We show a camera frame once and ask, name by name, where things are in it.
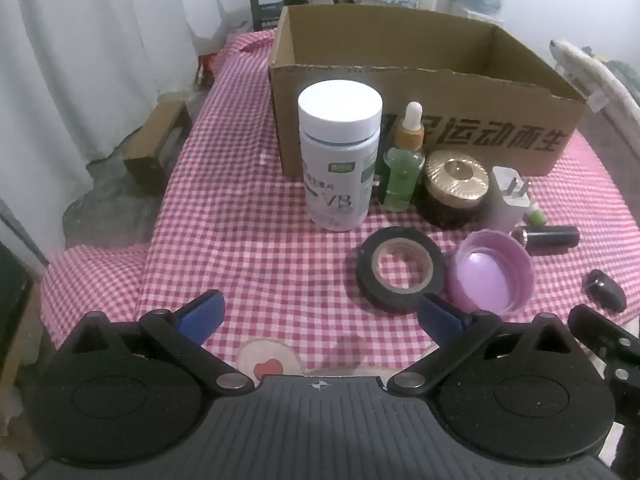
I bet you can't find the white curtain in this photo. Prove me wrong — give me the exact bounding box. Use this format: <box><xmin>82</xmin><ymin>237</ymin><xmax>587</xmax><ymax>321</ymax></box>
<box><xmin>0</xmin><ymin>0</ymin><xmax>256</xmax><ymax>261</ymax></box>

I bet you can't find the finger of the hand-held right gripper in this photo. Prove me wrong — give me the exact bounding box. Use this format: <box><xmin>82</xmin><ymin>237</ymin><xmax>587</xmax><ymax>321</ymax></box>
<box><xmin>568</xmin><ymin>304</ymin><xmax>640</xmax><ymax>411</ymax></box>

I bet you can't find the red checkered tablecloth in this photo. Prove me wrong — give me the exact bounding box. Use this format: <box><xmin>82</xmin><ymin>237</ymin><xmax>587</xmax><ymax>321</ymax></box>
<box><xmin>40</xmin><ymin>30</ymin><xmax>640</xmax><ymax>386</ymax></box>

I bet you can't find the large cardboard box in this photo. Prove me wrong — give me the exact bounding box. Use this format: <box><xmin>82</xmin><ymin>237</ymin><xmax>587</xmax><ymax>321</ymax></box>
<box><xmin>267</xmin><ymin>4</ymin><xmax>587</xmax><ymax>178</ymax></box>

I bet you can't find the small cardboard box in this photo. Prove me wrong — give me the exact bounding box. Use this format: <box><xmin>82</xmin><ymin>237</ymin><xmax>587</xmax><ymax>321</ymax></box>
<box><xmin>122</xmin><ymin>100</ymin><xmax>193</xmax><ymax>196</ymax></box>

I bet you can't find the white pill bottle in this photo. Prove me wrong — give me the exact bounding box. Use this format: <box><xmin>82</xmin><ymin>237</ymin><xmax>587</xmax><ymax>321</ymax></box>
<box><xmin>298</xmin><ymin>80</ymin><xmax>384</xmax><ymax>232</ymax></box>

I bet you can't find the black tape roll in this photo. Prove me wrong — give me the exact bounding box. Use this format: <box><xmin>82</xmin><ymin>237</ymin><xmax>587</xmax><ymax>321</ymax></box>
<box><xmin>356</xmin><ymin>226</ymin><xmax>447</xmax><ymax>315</ymax></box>

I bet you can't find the purple plastic lid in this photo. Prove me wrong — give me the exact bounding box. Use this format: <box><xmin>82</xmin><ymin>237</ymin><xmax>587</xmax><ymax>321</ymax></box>
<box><xmin>446</xmin><ymin>230</ymin><xmax>534</xmax><ymax>317</ymax></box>

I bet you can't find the green dropper bottle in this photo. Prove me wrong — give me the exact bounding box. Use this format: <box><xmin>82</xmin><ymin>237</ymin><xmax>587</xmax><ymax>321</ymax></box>
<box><xmin>382</xmin><ymin>101</ymin><xmax>426</xmax><ymax>212</ymax></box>

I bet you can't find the small green bottle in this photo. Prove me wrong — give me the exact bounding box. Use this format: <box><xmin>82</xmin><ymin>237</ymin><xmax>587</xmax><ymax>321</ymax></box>
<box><xmin>522</xmin><ymin>199</ymin><xmax>547</xmax><ymax>228</ymax></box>

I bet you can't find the black jar with gold lid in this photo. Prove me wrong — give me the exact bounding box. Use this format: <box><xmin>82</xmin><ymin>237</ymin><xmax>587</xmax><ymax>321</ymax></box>
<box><xmin>416</xmin><ymin>150</ymin><xmax>490</xmax><ymax>231</ymax></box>

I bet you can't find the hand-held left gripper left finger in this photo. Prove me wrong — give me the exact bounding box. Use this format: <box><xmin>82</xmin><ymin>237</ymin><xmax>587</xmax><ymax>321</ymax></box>
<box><xmin>62</xmin><ymin>289</ymin><xmax>253</xmax><ymax>397</ymax></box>

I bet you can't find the black cylinder tube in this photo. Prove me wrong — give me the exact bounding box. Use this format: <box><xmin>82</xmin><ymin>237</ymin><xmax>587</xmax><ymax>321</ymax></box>
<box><xmin>511</xmin><ymin>225</ymin><xmax>581</xmax><ymax>257</ymax></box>

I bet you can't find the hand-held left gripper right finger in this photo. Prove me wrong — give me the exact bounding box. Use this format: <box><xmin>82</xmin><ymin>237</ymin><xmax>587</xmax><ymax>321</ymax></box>
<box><xmin>387</xmin><ymin>292</ymin><xmax>583</xmax><ymax>397</ymax></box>

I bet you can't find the small black oval object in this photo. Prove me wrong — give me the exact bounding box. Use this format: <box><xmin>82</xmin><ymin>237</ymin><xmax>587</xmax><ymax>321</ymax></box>
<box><xmin>584</xmin><ymin>269</ymin><xmax>627</xmax><ymax>312</ymax></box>

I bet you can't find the white charger plug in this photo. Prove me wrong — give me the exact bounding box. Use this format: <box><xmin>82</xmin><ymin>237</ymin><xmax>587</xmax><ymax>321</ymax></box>
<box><xmin>480</xmin><ymin>165</ymin><xmax>533</xmax><ymax>233</ymax></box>

